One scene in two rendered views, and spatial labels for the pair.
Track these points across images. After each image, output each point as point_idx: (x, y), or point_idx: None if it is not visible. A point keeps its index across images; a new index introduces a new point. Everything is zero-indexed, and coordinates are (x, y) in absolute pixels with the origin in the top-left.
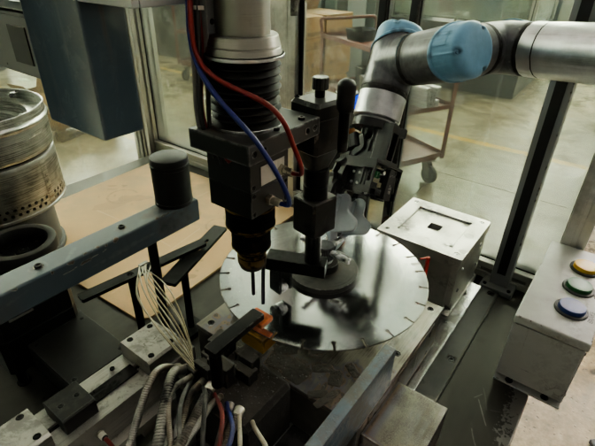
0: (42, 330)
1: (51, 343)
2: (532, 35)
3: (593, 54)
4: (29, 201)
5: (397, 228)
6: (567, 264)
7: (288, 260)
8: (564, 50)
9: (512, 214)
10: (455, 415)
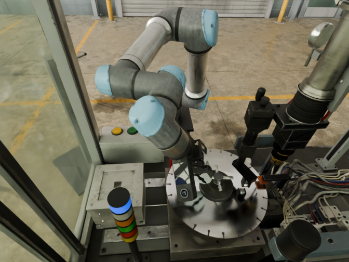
0: None
1: None
2: (141, 62)
3: (153, 53)
4: None
5: (134, 197)
6: (117, 135)
7: (249, 169)
8: (149, 59)
9: (98, 151)
10: None
